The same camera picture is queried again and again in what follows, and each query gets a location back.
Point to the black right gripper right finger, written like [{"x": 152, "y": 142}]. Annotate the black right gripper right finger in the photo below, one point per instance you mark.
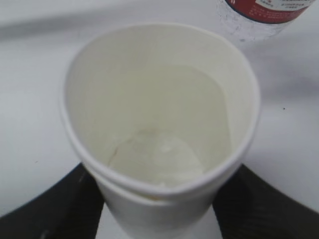
[{"x": 247, "y": 207}]

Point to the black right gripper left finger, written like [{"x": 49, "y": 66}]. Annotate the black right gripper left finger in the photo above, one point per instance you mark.
[{"x": 71, "y": 209}]

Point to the white paper cup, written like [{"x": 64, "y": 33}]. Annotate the white paper cup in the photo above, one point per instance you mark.
[{"x": 161, "y": 115}]

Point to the clear plastic water bottle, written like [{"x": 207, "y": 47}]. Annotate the clear plastic water bottle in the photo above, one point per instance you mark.
[{"x": 250, "y": 20}]

